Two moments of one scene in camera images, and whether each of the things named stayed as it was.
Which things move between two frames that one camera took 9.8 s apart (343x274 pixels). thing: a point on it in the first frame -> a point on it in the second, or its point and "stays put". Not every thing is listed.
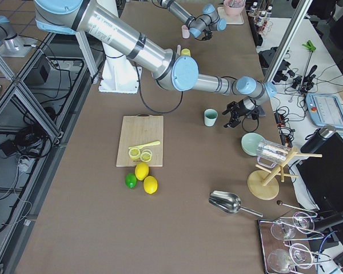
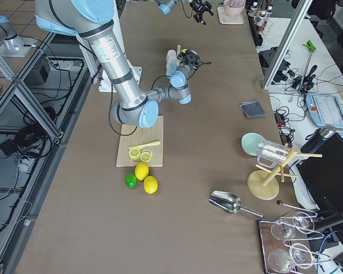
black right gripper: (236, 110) -> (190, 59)
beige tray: (238, 20) stays put
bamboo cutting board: (138, 130) stays put
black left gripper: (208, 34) -> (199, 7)
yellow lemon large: (141, 170) stays put
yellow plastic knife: (140, 146) stays put
